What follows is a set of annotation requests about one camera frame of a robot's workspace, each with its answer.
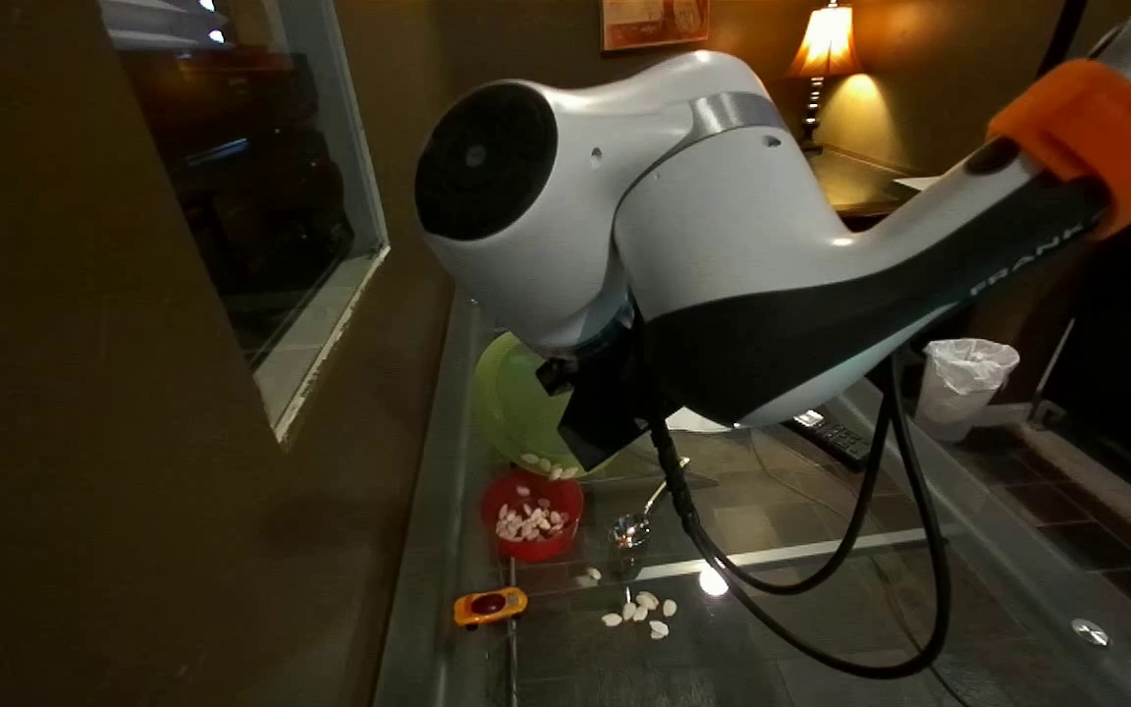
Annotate red bowl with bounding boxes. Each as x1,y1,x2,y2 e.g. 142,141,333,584
478,467,584,563

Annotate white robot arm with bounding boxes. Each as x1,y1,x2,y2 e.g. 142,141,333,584
417,14,1131,467

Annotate black remote control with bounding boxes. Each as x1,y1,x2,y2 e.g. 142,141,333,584
795,407,871,472

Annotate framed wall picture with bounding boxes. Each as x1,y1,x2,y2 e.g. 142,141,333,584
603,0,710,52

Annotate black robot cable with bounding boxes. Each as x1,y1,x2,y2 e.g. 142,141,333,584
641,350,959,682

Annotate lit table lamp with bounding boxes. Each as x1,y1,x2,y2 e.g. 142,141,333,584
790,0,859,137

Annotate white beans in bowl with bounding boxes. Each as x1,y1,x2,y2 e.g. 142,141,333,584
494,502,565,543

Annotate window with white frame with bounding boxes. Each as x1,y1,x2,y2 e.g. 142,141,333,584
99,0,391,445

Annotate metal spoon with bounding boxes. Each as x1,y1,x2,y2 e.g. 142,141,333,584
613,467,683,548

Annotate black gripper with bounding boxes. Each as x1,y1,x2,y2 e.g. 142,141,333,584
533,326,673,472

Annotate orange cable clamp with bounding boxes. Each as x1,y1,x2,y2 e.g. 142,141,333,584
986,59,1131,238

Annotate yellow-green plate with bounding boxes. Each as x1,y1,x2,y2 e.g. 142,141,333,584
473,332,582,477

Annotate white beans on table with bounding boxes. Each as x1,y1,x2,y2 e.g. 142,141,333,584
603,576,680,645

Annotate white trash bin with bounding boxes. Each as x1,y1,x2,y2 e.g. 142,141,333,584
914,336,1022,438

